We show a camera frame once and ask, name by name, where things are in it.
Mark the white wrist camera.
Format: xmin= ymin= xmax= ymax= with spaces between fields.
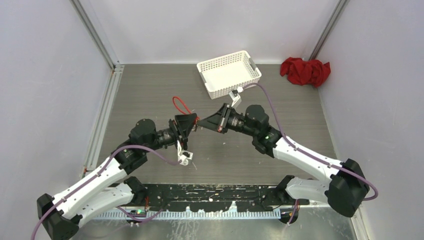
xmin=176 ymin=141 xmax=194 ymax=166
xmin=229 ymin=86 xmax=244 ymax=109

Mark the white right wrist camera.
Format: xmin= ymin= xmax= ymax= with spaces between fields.
xmin=229 ymin=86 xmax=244 ymax=109

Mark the red cable padlock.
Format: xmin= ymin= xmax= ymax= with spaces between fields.
xmin=172 ymin=96 xmax=192 ymax=115

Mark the crumpled red cloth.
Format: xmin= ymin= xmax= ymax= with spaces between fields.
xmin=279 ymin=57 xmax=331 ymax=88

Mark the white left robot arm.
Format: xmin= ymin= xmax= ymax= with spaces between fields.
xmin=30 ymin=113 xmax=199 ymax=240

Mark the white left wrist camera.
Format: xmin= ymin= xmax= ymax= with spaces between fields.
xmin=176 ymin=141 xmax=194 ymax=166

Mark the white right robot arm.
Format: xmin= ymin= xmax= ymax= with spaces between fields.
xmin=198 ymin=103 xmax=370 ymax=218

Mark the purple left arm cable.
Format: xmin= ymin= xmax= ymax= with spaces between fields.
xmin=30 ymin=144 xmax=183 ymax=240

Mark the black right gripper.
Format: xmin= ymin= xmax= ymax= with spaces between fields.
xmin=198 ymin=103 xmax=258 ymax=138

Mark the aluminium slotted rail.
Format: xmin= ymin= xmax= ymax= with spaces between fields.
xmin=94 ymin=208 xmax=281 ymax=220

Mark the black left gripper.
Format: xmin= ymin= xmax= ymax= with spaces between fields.
xmin=142 ymin=114 xmax=197 ymax=154

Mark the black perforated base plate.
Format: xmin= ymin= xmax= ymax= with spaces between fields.
xmin=123 ymin=183 xmax=295 ymax=213

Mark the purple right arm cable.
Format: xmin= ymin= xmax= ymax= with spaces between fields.
xmin=241 ymin=82 xmax=379 ymax=202

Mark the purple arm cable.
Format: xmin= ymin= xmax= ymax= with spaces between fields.
xmin=241 ymin=82 xmax=379 ymax=202
xmin=30 ymin=144 xmax=183 ymax=240

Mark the white perforated plastic basket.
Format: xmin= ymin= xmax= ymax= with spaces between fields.
xmin=196 ymin=50 xmax=262 ymax=100

